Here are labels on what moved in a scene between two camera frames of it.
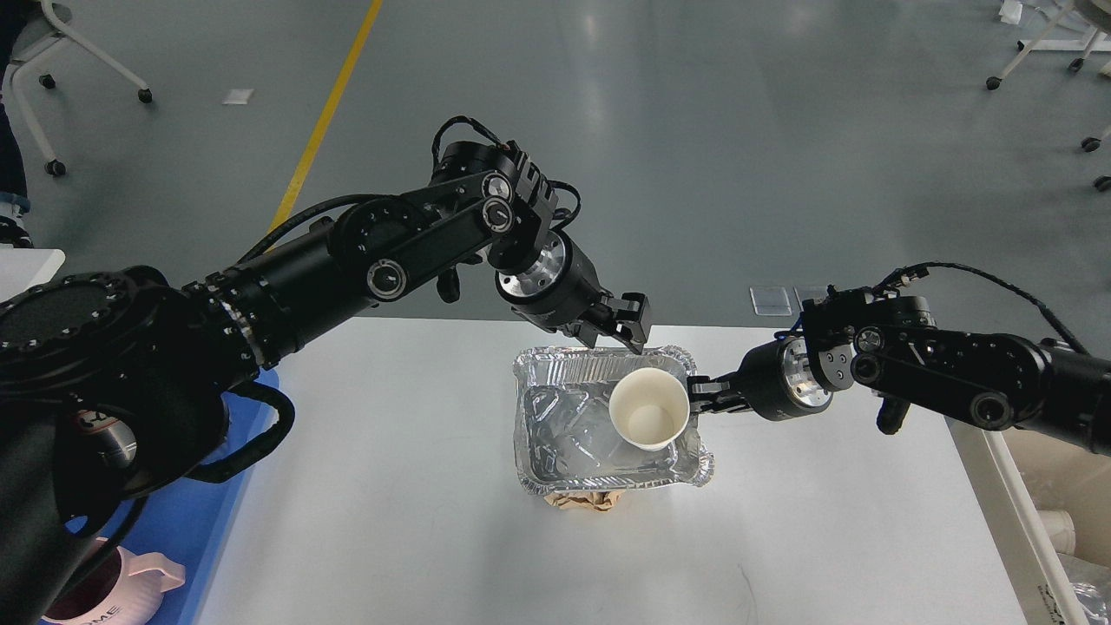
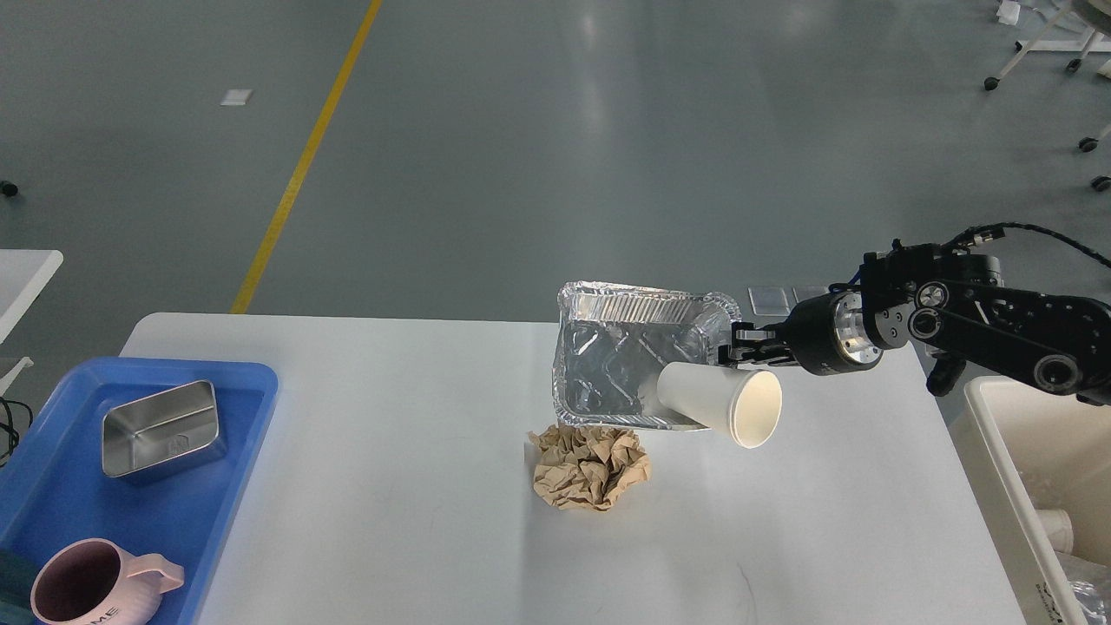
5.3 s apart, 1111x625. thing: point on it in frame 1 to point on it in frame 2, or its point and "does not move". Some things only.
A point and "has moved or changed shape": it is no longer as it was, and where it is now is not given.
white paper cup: x=648 y=407 has moved or changed shape
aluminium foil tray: x=564 y=437 to x=612 y=340
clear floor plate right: x=811 y=292 does not move
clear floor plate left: x=771 y=301 does not move
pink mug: x=115 y=586 does not move
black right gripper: x=779 y=381 to x=825 y=333
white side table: x=22 y=269 does not move
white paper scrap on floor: x=237 y=96 does not move
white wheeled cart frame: x=1085 y=46 does not move
